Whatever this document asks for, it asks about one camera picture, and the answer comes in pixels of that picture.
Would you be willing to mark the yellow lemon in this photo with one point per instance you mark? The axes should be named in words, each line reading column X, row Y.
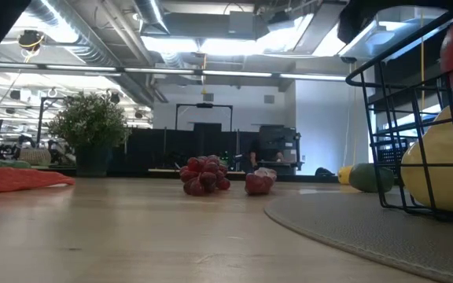
column 343, row 175

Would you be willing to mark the red grape bunch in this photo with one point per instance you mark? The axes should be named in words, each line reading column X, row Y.
column 205, row 177

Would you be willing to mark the woven wicker basket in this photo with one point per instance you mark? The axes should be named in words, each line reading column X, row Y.
column 34, row 156

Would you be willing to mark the black partition wall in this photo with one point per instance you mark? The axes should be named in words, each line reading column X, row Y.
column 148, row 153

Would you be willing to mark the orange carrot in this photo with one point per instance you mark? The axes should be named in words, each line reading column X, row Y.
column 26, row 179

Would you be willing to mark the black aluminium table frame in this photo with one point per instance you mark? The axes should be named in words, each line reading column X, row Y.
column 309, row 178

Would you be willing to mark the grey wall vent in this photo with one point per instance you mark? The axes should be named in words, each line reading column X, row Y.
column 208, row 97
column 269, row 98

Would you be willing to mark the black frame stand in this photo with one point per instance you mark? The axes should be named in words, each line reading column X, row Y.
column 205, row 105

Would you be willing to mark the silver ventilation duct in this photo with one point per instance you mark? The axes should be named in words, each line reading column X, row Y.
column 89, row 55

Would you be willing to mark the black equipment rack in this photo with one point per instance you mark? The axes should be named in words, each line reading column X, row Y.
column 285, row 135

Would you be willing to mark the black ceiling-hung device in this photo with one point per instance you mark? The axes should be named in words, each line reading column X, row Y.
column 30, row 40

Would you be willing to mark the green avocado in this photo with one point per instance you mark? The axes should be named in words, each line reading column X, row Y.
column 370, row 178

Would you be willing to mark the long ceiling light bar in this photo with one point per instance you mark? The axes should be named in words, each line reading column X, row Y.
column 163, row 70

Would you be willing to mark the green potted plant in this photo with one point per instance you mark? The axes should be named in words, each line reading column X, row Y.
column 89, row 126

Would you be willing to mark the red pepper with green stem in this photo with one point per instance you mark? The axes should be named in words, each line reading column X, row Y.
column 258, row 184

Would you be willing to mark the yellow pear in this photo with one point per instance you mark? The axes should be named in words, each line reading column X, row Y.
column 440, row 157

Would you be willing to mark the round grey mat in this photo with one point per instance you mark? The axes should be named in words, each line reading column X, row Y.
column 368, row 236

